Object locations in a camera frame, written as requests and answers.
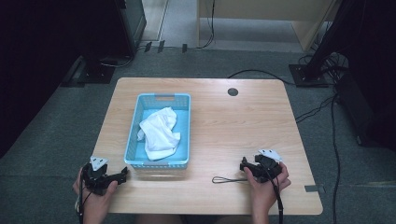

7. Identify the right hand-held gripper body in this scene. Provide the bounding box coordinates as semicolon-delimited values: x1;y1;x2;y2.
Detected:
248;148;285;184

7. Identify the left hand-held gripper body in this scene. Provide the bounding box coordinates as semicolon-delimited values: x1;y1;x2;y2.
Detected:
80;156;119;196

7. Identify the black hanging cable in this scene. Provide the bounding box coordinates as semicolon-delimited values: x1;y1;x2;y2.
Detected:
195;0;217;50

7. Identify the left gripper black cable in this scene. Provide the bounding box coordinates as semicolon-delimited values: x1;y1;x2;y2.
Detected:
75;172;92;224

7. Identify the white cloth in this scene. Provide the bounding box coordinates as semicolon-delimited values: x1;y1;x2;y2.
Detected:
136;106;182;161

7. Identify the light wooden furniture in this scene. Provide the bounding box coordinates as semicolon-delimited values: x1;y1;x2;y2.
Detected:
196;0;341;53

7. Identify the dark grey cabinet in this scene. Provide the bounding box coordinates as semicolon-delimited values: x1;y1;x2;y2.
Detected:
114;0;148;58

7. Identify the black floor cable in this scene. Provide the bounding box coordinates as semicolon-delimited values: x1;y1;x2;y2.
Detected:
294;92;342;224
227;68;296;86

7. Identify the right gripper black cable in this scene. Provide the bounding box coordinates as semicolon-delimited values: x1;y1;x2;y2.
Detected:
262;166;285;224

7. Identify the blue plastic basket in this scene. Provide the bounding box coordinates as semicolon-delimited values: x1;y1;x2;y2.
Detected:
123;92;191;171

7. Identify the person's left hand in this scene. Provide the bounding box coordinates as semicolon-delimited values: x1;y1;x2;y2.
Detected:
72;167;120;216

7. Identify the grey tape strip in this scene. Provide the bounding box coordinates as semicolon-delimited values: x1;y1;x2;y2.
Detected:
304;184;327;193

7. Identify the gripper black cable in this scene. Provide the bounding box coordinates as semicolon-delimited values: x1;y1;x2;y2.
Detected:
75;172;92;224
262;166;285;224

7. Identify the black metal stand base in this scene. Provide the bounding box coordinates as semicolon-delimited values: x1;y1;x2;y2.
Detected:
288;63;330;88
61;55;117;89

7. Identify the person's right hand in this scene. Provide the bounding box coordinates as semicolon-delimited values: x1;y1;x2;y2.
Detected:
243;161;292;210

